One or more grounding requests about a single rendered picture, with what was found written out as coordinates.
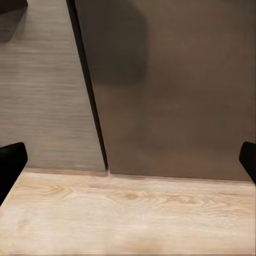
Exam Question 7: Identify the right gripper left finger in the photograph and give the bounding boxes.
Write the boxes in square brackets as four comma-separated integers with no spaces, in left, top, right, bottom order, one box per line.
[0,142,28,206]

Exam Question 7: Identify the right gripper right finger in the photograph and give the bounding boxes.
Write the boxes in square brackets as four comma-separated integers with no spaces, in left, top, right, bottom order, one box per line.
[239,142,256,185]

